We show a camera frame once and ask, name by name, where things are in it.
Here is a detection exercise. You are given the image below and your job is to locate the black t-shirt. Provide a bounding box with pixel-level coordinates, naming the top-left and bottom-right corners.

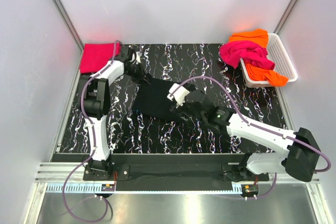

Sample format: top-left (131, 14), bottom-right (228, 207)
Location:
top-left (132, 77), bottom-right (211, 125)

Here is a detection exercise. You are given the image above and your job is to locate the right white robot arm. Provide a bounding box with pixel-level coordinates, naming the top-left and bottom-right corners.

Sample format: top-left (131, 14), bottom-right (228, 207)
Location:
top-left (167, 83), bottom-right (320, 182)

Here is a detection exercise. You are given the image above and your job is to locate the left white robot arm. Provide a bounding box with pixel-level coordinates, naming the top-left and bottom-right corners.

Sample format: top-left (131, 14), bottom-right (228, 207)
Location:
top-left (79, 42), bottom-right (149, 180)

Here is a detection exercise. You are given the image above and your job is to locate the folded pink t-shirt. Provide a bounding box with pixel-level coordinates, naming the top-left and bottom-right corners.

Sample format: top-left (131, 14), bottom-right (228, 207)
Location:
top-left (79, 42), bottom-right (121, 74)

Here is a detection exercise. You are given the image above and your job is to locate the crumpled pink t-shirt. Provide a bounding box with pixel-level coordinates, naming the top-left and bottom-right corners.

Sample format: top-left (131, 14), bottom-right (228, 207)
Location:
top-left (219, 40), bottom-right (275, 70)

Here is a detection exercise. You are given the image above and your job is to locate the orange t-shirt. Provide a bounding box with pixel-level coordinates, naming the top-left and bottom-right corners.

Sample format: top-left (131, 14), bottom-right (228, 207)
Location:
top-left (227, 29), bottom-right (288, 87)

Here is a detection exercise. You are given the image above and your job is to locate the white plastic basket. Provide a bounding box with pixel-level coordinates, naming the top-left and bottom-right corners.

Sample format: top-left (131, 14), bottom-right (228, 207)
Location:
top-left (240, 33), bottom-right (298, 88)

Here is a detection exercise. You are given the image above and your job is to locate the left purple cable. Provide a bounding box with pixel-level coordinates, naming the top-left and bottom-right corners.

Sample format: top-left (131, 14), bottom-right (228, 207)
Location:
top-left (62, 40), bottom-right (123, 222)

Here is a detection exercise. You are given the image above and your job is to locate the aluminium frame rail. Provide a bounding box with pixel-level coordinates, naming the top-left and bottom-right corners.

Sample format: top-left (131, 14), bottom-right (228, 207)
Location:
top-left (34, 162), bottom-right (321, 184)

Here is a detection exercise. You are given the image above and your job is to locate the white slotted cable duct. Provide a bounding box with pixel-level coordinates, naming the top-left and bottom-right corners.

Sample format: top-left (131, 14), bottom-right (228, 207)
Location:
top-left (46, 183), bottom-right (243, 195)

